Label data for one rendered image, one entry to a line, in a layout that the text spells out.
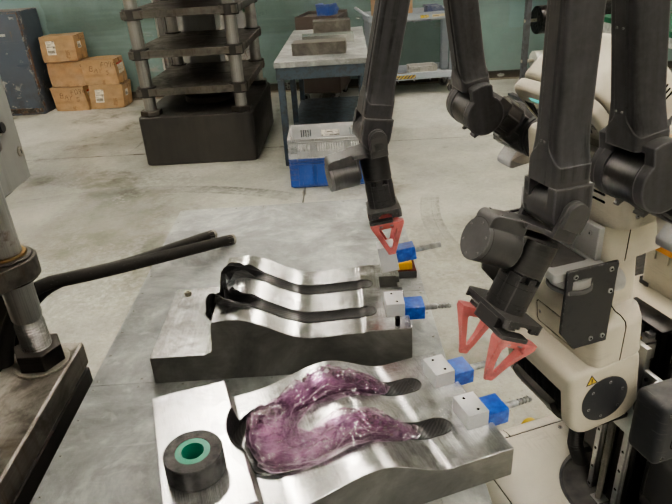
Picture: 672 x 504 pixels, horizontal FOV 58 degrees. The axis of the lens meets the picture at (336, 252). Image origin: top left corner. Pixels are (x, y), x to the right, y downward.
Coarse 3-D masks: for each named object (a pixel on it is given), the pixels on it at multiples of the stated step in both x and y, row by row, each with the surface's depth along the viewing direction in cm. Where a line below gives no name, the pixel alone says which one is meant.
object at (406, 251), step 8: (392, 240) 126; (384, 248) 123; (400, 248) 124; (408, 248) 124; (416, 248) 125; (424, 248) 125; (432, 248) 125; (384, 256) 124; (392, 256) 124; (400, 256) 124; (408, 256) 124; (416, 256) 124; (384, 264) 124; (392, 264) 124; (384, 272) 125
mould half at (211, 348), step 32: (256, 256) 134; (256, 288) 122; (192, 320) 126; (224, 320) 111; (256, 320) 112; (288, 320) 117; (352, 320) 117; (384, 320) 116; (160, 352) 116; (192, 352) 115; (224, 352) 114; (256, 352) 115; (288, 352) 115; (320, 352) 115; (352, 352) 115; (384, 352) 115
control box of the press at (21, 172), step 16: (0, 80) 137; (0, 96) 137; (0, 112) 136; (0, 128) 133; (16, 144) 142; (0, 160) 135; (16, 160) 142; (0, 176) 135; (16, 176) 142; (0, 304) 144; (0, 320) 146
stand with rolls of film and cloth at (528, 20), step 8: (528, 0) 575; (608, 0) 589; (528, 8) 578; (536, 8) 584; (544, 8) 577; (608, 8) 584; (528, 16) 582; (536, 16) 586; (544, 16) 575; (528, 24) 585; (536, 24) 588; (544, 24) 578; (528, 32) 589; (536, 32) 590; (544, 32) 588; (528, 40) 592; (528, 48) 596; (536, 56) 597; (520, 64) 606; (520, 72) 608; (512, 96) 631
